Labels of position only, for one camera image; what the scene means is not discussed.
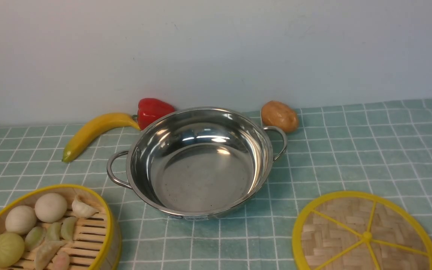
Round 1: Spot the green dumpling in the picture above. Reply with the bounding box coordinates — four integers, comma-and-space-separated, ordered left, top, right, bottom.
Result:
46, 222, 62, 242
60, 216, 78, 242
24, 226, 47, 251

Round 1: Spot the green checkered tablecloth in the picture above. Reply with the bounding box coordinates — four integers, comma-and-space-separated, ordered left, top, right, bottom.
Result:
0, 99, 432, 270

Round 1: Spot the yellow rimmed bamboo steamer basket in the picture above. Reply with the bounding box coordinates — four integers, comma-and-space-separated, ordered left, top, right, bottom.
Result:
0, 184, 122, 270

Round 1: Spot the white pleated dumpling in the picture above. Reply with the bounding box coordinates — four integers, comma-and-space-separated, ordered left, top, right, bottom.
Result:
72, 197, 98, 219

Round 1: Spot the brown toy potato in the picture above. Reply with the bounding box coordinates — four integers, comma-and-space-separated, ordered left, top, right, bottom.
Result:
260, 100, 300, 134

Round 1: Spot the white round bun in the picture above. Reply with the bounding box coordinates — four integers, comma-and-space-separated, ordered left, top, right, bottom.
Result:
34, 193, 68, 223
5, 205, 38, 235

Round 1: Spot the stainless steel pot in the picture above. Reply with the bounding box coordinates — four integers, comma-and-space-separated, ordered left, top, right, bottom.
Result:
106, 106, 288, 221

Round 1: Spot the yellow woven bamboo steamer lid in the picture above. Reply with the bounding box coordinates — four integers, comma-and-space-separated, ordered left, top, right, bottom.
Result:
292, 191, 432, 270

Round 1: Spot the red toy bell pepper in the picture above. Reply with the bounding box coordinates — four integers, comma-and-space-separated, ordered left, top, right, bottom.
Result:
135, 98, 176, 131

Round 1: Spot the yellow toy banana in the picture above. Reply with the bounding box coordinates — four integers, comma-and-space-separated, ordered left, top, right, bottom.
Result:
61, 113, 142, 163

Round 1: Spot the pink dumpling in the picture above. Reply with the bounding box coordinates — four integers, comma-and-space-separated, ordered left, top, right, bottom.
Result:
52, 251, 70, 270

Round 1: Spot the large pale dumpling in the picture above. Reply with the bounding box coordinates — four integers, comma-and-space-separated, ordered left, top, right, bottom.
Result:
34, 241, 66, 270

